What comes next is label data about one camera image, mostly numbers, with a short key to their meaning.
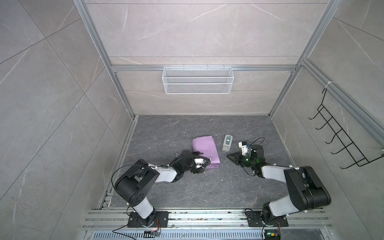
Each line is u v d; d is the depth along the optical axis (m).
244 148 0.86
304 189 0.45
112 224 0.74
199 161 0.77
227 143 0.99
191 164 0.76
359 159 0.58
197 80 1.00
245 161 0.79
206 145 0.95
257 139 1.02
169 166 0.62
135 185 0.45
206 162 0.85
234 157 0.85
